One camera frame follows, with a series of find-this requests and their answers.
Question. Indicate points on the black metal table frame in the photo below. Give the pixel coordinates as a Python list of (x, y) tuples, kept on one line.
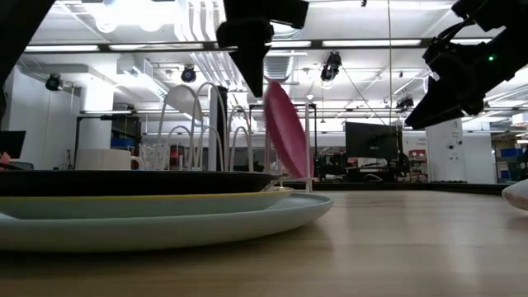
[(412, 187)]

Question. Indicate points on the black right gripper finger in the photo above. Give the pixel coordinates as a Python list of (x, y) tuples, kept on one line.
[(437, 105)]

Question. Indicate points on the white cabinet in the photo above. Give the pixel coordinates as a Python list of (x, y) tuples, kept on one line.
[(445, 148)]

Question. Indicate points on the white mug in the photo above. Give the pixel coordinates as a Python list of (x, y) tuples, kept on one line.
[(103, 160)]

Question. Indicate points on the blue storage bin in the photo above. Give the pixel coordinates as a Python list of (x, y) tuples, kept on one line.
[(511, 152)]

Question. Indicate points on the large light blue plate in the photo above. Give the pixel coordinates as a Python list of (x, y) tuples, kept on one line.
[(165, 235)]

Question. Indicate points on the dark brown glazed plate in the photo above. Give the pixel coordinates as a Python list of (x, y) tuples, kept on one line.
[(123, 183)]

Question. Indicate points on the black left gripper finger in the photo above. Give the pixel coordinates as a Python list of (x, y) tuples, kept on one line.
[(253, 70)]

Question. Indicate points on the black laptop screen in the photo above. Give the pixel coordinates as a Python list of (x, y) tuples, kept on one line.
[(12, 142)]

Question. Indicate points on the black monitor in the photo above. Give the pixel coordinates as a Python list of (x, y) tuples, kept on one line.
[(371, 142)]

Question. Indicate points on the black ceiling camera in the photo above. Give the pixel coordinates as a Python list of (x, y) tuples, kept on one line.
[(189, 74), (331, 66), (53, 82), (405, 102)]

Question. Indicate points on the pink plate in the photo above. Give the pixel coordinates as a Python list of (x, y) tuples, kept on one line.
[(288, 132)]

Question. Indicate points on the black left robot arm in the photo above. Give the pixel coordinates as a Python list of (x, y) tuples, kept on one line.
[(16, 24)]

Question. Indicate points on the yellow patterned plate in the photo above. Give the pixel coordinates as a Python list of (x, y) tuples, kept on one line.
[(123, 208)]

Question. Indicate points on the white striped cloth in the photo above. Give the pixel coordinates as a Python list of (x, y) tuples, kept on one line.
[(517, 196)]

